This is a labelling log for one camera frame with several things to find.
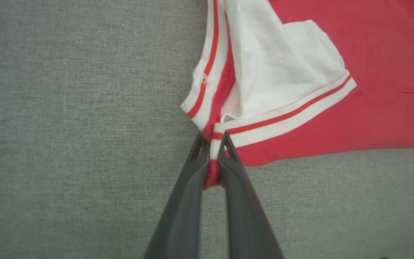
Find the red and white striped garment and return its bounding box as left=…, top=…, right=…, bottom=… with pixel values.
left=180, top=0, right=414, bottom=190

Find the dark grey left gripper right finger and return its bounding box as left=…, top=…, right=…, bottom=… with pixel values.
left=217, top=131, right=285, bottom=259

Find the grey fabric sofa cushion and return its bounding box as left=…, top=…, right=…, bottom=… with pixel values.
left=0, top=0, right=414, bottom=259

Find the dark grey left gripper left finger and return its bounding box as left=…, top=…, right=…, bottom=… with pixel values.
left=144, top=134, right=211, bottom=259

